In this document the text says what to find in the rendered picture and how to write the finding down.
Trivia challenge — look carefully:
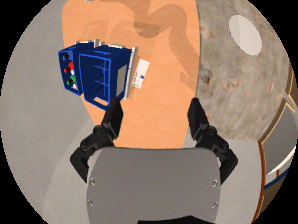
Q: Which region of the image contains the blue plastic crate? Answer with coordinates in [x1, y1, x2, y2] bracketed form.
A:
[79, 45, 132, 111]
[58, 42, 94, 96]

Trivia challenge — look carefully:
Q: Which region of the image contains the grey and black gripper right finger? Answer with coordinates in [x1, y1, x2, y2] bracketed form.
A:
[187, 98, 238, 185]

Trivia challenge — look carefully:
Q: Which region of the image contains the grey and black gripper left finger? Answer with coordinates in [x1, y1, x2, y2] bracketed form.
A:
[70, 97, 124, 184]

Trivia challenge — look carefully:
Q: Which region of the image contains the white paper strip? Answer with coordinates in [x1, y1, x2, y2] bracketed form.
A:
[132, 59, 150, 88]

